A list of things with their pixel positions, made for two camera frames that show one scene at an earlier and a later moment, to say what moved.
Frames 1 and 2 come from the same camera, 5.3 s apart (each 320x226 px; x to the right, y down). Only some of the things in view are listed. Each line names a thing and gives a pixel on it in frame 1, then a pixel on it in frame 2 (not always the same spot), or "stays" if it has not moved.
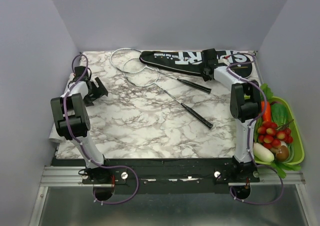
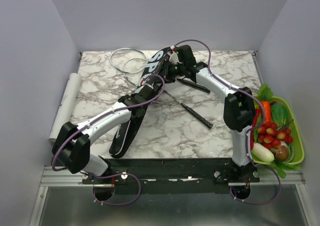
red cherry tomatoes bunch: x=270 y=134 stays
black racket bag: x=240 y=64 to x=153 y=75
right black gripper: x=205 y=77 to x=168 y=79
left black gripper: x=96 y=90 to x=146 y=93
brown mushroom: x=282 y=153 stays
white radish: x=262 y=153 stays
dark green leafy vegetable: x=279 y=114 stays
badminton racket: x=131 y=61 stays
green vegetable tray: x=298 y=155 stays
